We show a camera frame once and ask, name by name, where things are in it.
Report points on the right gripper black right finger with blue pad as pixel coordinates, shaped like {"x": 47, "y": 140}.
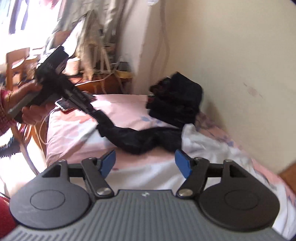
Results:
{"x": 194, "y": 170}

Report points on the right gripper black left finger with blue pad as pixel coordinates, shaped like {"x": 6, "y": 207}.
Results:
{"x": 95, "y": 172}

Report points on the white garment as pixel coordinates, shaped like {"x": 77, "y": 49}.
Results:
{"x": 156, "y": 170}

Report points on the long black garment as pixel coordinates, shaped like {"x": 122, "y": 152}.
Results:
{"x": 137, "y": 142}

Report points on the person's left hand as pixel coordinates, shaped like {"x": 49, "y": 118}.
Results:
{"x": 32, "y": 114}

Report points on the smartphone with red case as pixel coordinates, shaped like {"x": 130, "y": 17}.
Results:
{"x": 66, "y": 107}

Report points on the pink floral bed sheet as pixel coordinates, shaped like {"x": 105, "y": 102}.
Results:
{"x": 73, "y": 137}

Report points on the wooden side table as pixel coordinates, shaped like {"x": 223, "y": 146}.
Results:
{"x": 115, "y": 83}

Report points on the wooden chair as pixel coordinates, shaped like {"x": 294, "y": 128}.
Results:
{"x": 15, "y": 62}

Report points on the brown mesh cushion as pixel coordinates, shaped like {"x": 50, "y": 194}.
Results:
{"x": 288, "y": 175}

